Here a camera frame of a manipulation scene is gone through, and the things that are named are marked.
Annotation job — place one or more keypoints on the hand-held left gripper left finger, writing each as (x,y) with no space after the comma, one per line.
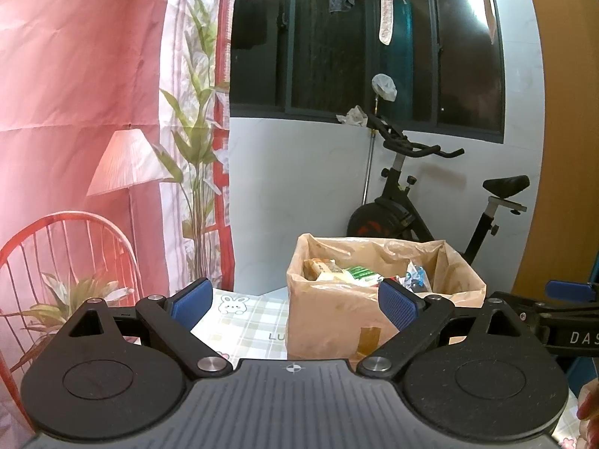
(192,301)

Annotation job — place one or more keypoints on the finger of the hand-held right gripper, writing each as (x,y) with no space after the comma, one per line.
(529,307)
(571,290)

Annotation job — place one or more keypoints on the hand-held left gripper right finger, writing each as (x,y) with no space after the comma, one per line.
(397,306)

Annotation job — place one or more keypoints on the green snack packet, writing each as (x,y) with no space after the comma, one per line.
(362,273)

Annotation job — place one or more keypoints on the taped cardboard box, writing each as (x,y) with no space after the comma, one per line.
(327,308)

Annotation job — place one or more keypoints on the brown cardboard box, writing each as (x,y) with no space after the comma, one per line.
(304,348)

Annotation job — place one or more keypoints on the person's right hand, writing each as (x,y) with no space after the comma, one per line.
(589,411)

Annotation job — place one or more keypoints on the brown snack packet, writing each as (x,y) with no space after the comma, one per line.
(323,269)

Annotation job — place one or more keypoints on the black exercise bike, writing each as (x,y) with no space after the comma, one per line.
(397,215)

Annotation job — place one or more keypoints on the wooden panel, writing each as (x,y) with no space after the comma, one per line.
(561,149)

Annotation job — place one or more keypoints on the metal pole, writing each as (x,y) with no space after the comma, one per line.
(369,163)

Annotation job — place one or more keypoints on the crumpled white plastic wrap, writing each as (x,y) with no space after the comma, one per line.
(353,116)

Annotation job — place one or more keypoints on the crumpled plastic bag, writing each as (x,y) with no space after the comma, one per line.
(383,86)

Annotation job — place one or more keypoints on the dark window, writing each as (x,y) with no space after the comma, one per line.
(327,56)

